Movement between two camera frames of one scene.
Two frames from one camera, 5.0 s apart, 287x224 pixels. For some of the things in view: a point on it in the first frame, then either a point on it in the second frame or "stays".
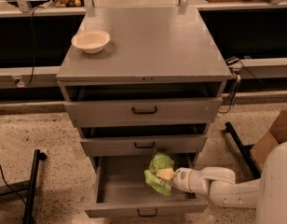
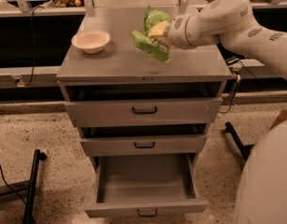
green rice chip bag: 159,161 → 157,48
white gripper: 182,179 → 177,33
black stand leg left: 33,187 stays
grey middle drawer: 144,146 stays
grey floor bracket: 12,188 stays
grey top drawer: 86,114 stays
